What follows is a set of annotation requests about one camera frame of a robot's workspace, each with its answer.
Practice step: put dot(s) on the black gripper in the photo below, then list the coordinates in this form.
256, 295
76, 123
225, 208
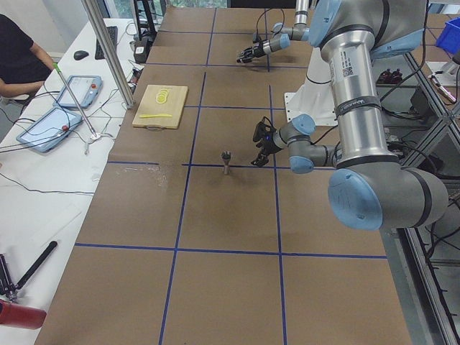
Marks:
256, 49
268, 144

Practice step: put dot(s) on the steel jigger measuring cup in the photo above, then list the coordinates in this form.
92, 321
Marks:
226, 157

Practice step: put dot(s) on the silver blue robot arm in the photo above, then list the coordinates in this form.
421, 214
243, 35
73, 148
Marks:
369, 189
282, 36

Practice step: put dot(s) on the lemon slices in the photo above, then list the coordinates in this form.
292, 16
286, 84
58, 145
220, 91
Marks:
162, 96

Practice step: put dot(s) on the bamboo cutting board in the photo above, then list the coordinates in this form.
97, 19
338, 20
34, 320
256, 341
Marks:
174, 106

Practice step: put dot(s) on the yellow plastic knife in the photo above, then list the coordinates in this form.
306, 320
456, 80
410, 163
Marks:
159, 115

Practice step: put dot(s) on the far blue teach pendant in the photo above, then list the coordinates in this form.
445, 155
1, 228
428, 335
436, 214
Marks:
85, 89

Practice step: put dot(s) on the blue teach pendant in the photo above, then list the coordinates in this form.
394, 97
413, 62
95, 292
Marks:
85, 89
49, 130

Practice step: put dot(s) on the black computer mouse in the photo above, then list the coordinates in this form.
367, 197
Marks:
80, 54

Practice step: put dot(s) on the blue plastic bin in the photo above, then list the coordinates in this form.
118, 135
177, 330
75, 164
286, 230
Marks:
449, 40

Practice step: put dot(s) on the near blue teach pendant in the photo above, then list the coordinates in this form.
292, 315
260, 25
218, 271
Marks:
49, 130

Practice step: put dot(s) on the person in black shirt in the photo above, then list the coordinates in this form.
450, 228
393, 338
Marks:
25, 66

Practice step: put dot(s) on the red cylinder bottle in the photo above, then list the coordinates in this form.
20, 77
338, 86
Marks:
20, 316

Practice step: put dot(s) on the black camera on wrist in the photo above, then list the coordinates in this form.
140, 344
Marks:
263, 130

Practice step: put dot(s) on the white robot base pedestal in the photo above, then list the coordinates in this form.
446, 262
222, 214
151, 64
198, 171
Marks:
314, 97

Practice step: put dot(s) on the aluminium frame post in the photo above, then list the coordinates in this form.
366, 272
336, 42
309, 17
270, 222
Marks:
97, 22

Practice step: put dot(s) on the green-handled metal grabber stick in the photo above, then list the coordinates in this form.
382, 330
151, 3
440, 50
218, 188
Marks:
94, 135

